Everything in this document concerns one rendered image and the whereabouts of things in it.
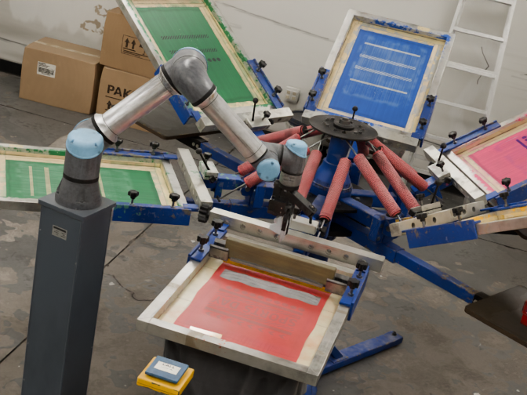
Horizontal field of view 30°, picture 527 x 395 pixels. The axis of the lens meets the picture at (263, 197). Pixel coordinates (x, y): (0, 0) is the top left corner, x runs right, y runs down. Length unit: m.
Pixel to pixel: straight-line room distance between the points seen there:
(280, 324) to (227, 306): 0.19
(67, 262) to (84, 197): 0.23
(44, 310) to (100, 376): 1.20
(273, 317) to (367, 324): 2.18
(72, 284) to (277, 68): 4.61
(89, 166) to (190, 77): 0.44
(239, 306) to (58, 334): 0.62
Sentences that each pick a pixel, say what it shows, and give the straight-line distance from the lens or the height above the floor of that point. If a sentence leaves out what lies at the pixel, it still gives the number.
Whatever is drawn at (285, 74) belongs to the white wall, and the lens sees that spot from 7.66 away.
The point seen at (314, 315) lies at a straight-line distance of 3.35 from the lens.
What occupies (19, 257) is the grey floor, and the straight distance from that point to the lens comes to 5.50.
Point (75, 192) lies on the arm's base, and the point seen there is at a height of 1.26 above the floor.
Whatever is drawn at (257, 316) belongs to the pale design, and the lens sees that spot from 3.27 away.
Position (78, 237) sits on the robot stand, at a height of 1.12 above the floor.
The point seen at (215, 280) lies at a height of 0.96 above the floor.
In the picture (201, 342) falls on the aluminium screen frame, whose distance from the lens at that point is 3.02.
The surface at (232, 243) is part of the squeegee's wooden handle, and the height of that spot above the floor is 1.05.
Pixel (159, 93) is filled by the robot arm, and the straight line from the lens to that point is 3.24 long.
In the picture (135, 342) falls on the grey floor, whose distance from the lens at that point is 4.85.
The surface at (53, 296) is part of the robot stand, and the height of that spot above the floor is 0.87.
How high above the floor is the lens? 2.53
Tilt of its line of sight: 22 degrees down
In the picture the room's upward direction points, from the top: 11 degrees clockwise
